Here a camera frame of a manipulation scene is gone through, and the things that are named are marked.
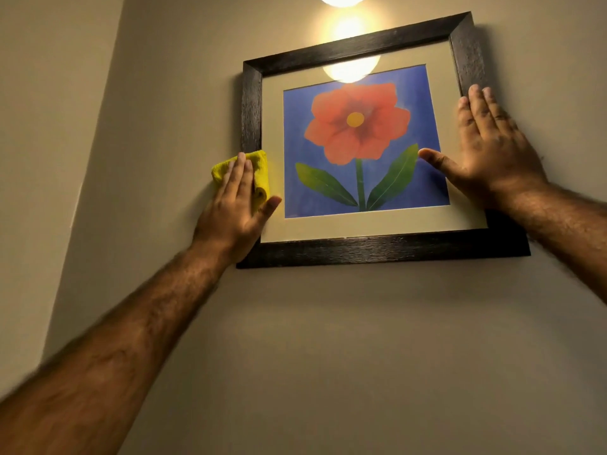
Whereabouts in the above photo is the person's left hand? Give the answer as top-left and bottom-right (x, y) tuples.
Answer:
(189, 152), (283, 269)

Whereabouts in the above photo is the person's right hand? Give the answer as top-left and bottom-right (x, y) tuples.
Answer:
(417, 84), (549, 213)

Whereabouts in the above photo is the dark framed flower picture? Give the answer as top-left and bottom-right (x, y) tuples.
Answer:
(236, 11), (532, 270)

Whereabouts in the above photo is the person's left forearm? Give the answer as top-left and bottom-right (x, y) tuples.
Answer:
(0, 241), (234, 455)

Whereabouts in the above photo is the person's right forearm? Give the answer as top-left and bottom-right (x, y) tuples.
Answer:
(500, 181), (607, 305)

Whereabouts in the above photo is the yellow cleaning cloth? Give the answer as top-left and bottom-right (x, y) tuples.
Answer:
(211, 150), (270, 213)

